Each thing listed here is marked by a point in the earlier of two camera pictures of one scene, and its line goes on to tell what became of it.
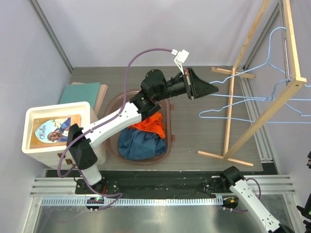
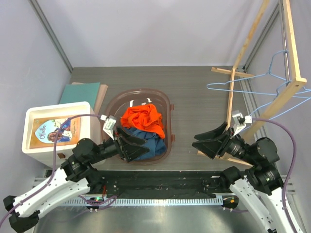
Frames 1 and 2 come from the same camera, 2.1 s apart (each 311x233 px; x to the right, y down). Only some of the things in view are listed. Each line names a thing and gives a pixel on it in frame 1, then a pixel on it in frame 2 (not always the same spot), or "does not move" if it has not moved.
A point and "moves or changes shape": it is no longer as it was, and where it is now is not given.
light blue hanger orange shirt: x=269 y=63 moves or changes shape
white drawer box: x=46 y=128 does not move
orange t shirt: x=153 y=123 does not move
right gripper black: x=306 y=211 → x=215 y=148
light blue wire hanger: x=272 y=98 → x=268 y=73
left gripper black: x=194 y=85 → x=129 y=151
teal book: x=87 y=92 does not move
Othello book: x=53 y=131 does not move
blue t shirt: x=137 y=144 does not move
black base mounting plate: x=154 y=183 does not move
